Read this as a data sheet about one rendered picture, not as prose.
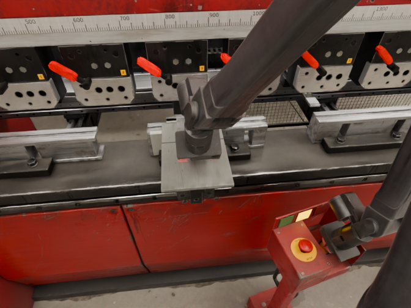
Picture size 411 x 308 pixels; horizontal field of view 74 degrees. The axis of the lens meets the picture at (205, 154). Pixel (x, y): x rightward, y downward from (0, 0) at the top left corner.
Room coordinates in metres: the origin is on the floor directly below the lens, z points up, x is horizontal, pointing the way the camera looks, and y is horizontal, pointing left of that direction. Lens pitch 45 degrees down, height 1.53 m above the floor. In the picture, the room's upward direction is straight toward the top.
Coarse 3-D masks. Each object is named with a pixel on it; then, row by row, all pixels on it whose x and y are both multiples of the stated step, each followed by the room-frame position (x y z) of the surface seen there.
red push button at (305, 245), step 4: (300, 240) 0.38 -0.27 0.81; (304, 240) 0.38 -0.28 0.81; (308, 240) 0.38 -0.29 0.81; (300, 244) 0.36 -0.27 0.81; (304, 244) 0.36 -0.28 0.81; (308, 244) 0.36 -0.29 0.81; (312, 244) 0.37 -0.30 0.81; (300, 248) 0.35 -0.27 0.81; (304, 248) 0.35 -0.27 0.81; (308, 248) 0.35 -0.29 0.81; (312, 248) 0.35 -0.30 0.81; (304, 252) 0.35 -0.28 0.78
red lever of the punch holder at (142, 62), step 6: (138, 60) 0.60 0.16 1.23; (144, 60) 0.61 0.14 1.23; (144, 66) 0.60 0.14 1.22; (150, 66) 0.61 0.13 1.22; (156, 66) 0.62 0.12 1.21; (150, 72) 0.60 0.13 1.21; (156, 72) 0.61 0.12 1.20; (162, 72) 0.62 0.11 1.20; (168, 78) 0.61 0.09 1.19; (168, 84) 0.60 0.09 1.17
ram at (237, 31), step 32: (0, 0) 0.61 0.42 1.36; (32, 0) 0.62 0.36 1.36; (64, 0) 0.63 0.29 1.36; (96, 0) 0.63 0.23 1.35; (128, 0) 0.64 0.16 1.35; (160, 0) 0.65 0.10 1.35; (192, 0) 0.66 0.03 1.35; (224, 0) 0.66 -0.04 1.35; (256, 0) 0.67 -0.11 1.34; (384, 0) 0.70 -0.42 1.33; (64, 32) 0.63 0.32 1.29; (96, 32) 0.63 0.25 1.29; (128, 32) 0.64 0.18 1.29; (160, 32) 0.65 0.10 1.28; (192, 32) 0.66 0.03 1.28; (224, 32) 0.66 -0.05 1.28
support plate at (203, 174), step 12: (168, 132) 0.62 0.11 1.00; (168, 144) 0.57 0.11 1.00; (168, 156) 0.52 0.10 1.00; (168, 168) 0.48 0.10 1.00; (180, 168) 0.48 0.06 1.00; (192, 168) 0.48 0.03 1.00; (204, 168) 0.48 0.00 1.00; (216, 168) 0.48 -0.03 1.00; (228, 168) 0.48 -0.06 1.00; (168, 180) 0.44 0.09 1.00; (180, 180) 0.44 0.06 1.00; (192, 180) 0.44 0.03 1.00; (204, 180) 0.44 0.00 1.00; (216, 180) 0.44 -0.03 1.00; (228, 180) 0.44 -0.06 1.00
